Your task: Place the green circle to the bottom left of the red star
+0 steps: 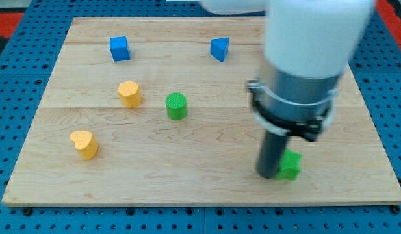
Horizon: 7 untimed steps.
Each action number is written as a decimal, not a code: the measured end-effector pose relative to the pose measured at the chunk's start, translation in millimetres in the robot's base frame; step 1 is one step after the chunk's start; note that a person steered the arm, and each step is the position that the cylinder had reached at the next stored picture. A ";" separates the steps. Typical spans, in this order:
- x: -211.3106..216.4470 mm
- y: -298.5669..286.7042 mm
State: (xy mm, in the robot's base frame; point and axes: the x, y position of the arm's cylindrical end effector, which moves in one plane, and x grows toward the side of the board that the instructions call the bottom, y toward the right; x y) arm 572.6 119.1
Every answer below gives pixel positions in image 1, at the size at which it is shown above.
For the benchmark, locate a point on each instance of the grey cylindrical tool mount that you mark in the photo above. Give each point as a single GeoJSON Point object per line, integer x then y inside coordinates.
{"type": "Point", "coordinates": [289, 105]}

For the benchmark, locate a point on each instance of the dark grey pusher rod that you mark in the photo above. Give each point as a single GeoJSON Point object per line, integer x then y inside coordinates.
{"type": "Point", "coordinates": [272, 150]}

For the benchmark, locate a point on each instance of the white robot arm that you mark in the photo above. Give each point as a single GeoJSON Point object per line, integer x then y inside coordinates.
{"type": "Point", "coordinates": [306, 47]}

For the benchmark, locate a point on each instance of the green star block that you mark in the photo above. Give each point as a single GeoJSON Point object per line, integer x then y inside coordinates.
{"type": "Point", "coordinates": [289, 167]}

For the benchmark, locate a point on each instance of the blue triangle block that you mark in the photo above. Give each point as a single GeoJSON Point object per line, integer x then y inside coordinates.
{"type": "Point", "coordinates": [219, 48]}

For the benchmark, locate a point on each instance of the green cylinder block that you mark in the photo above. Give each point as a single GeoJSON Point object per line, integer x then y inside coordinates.
{"type": "Point", "coordinates": [176, 106]}

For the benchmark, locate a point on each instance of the wooden board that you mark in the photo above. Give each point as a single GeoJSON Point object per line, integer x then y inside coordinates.
{"type": "Point", "coordinates": [206, 159]}

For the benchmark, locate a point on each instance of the yellow hexagon block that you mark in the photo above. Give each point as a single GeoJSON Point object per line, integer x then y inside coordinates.
{"type": "Point", "coordinates": [130, 94]}

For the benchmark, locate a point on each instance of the blue cube block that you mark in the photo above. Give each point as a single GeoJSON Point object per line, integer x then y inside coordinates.
{"type": "Point", "coordinates": [119, 48]}

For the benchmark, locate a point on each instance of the yellow heart block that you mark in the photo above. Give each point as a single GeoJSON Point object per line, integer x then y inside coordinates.
{"type": "Point", "coordinates": [85, 143]}

